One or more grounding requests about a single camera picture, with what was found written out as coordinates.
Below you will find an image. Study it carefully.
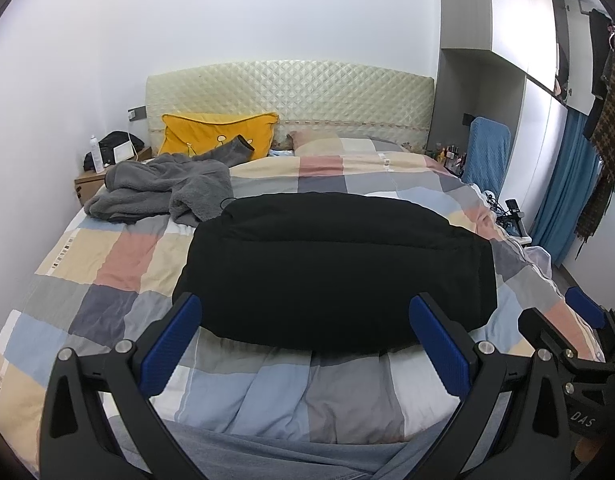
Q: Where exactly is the black hanging garment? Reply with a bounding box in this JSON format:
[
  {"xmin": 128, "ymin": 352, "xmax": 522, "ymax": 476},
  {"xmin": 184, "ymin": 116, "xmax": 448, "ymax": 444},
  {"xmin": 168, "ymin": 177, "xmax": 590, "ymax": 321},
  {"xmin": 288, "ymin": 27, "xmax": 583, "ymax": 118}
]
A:
[{"xmin": 586, "ymin": 7, "xmax": 614, "ymax": 100}]

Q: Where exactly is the brown plaid hanging garment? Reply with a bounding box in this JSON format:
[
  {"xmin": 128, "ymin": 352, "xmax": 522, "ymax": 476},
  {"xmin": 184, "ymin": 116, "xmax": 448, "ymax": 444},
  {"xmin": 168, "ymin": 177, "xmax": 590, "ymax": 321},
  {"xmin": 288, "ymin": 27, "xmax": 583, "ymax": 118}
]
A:
[{"xmin": 574, "ymin": 24, "xmax": 615, "ymax": 242}]

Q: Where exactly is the checked pillow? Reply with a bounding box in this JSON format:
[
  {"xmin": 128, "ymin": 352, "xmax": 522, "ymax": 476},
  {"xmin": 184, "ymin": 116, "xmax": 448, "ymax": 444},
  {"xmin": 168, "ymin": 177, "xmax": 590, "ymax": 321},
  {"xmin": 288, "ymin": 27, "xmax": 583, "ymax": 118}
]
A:
[{"xmin": 286, "ymin": 128, "xmax": 412, "ymax": 157}]

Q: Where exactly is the clear plastic bag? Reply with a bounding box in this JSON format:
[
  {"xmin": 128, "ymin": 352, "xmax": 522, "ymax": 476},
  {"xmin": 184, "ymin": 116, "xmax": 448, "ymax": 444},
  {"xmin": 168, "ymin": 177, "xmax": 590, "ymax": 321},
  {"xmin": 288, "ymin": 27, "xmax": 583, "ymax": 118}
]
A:
[{"xmin": 524, "ymin": 245, "xmax": 554, "ymax": 279}]

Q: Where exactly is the blue curtain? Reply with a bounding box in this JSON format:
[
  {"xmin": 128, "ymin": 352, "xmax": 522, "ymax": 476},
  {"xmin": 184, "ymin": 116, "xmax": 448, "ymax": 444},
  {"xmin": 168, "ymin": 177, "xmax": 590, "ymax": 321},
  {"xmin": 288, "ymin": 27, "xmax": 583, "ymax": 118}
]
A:
[{"xmin": 529, "ymin": 109, "xmax": 604, "ymax": 267}]

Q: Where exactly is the row of small bottles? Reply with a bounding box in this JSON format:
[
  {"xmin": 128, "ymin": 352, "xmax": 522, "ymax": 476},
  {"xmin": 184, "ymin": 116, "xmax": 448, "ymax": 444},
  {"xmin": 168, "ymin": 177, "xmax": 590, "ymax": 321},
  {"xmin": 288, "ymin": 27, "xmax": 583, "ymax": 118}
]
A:
[{"xmin": 434, "ymin": 143, "xmax": 469, "ymax": 172}]

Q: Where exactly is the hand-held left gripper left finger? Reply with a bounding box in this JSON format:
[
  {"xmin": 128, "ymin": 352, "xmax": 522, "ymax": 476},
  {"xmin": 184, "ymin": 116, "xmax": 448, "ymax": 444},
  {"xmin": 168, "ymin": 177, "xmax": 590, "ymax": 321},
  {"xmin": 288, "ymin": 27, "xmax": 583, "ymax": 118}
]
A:
[{"xmin": 38, "ymin": 291, "xmax": 204, "ymax": 480}]

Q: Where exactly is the grey white wardrobe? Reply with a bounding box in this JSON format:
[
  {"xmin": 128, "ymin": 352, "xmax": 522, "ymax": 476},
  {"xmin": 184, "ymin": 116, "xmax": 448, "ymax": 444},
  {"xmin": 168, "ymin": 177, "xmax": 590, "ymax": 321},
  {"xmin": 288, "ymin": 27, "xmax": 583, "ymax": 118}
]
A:
[{"xmin": 426, "ymin": 0, "xmax": 611, "ymax": 266}]

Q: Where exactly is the black bag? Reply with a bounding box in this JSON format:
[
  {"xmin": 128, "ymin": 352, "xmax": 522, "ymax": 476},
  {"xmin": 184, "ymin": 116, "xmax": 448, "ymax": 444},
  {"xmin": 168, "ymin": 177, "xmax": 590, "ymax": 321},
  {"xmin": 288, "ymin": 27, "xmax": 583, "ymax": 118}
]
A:
[{"xmin": 83, "ymin": 131, "xmax": 147, "ymax": 172}]

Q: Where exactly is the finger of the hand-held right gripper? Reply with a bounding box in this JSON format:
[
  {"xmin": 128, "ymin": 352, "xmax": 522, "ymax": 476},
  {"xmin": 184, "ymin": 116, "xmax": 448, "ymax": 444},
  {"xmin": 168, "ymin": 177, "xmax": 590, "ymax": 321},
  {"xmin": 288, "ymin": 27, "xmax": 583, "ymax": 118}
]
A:
[
  {"xmin": 566, "ymin": 286, "xmax": 615, "ymax": 343},
  {"xmin": 517, "ymin": 307, "xmax": 591, "ymax": 363}
]

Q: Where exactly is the yellow pillow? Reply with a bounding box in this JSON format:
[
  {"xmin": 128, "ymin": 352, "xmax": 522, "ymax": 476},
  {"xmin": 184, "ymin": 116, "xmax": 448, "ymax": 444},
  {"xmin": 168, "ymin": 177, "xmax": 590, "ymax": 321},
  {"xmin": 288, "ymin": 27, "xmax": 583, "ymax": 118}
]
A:
[{"xmin": 158, "ymin": 112, "xmax": 280, "ymax": 162}]

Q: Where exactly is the blue towel on chair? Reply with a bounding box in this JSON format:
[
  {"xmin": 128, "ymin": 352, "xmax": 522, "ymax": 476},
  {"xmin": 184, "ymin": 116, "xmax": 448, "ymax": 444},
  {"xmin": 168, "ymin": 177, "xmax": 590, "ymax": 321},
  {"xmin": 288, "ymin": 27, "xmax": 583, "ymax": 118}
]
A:
[{"xmin": 461, "ymin": 116, "xmax": 512, "ymax": 202}]

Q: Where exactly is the grey fleece garment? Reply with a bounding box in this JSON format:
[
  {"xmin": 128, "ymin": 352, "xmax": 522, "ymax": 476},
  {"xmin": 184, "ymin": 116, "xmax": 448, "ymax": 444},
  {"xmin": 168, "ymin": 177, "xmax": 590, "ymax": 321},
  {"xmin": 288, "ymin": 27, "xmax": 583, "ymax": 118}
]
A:
[{"xmin": 83, "ymin": 135, "xmax": 256, "ymax": 226}]

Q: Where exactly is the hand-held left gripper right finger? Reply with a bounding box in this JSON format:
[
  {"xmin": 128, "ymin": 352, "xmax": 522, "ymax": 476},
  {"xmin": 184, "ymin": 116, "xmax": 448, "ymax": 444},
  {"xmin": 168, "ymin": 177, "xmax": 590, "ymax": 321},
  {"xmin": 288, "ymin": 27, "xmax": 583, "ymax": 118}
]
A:
[{"xmin": 409, "ymin": 291, "xmax": 571, "ymax": 480}]

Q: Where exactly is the black padded jacket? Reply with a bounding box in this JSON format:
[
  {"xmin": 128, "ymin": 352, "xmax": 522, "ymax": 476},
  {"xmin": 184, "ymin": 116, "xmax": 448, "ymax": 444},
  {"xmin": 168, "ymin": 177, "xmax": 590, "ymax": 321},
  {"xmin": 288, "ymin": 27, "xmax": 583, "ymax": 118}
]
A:
[{"xmin": 172, "ymin": 192, "xmax": 499, "ymax": 354}]

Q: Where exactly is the wooden nightstand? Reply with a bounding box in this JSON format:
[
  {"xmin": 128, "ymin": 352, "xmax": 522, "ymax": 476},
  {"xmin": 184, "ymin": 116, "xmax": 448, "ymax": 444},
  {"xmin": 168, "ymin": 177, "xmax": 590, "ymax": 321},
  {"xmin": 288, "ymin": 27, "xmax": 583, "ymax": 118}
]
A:
[{"xmin": 74, "ymin": 145, "xmax": 153, "ymax": 206}]

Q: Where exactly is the checked pastel duvet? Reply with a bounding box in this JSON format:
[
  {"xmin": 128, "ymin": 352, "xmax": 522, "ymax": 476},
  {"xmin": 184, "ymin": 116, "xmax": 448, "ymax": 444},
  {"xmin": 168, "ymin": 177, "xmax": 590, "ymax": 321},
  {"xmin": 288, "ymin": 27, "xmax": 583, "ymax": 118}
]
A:
[{"xmin": 0, "ymin": 136, "xmax": 605, "ymax": 473}]

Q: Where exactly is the cream quilted headboard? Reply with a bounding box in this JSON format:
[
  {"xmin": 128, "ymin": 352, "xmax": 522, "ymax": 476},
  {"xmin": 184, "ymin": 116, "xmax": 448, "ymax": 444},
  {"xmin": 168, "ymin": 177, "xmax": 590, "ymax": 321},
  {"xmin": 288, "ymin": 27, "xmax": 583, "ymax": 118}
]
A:
[{"xmin": 145, "ymin": 59, "xmax": 435, "ymax": 154}]

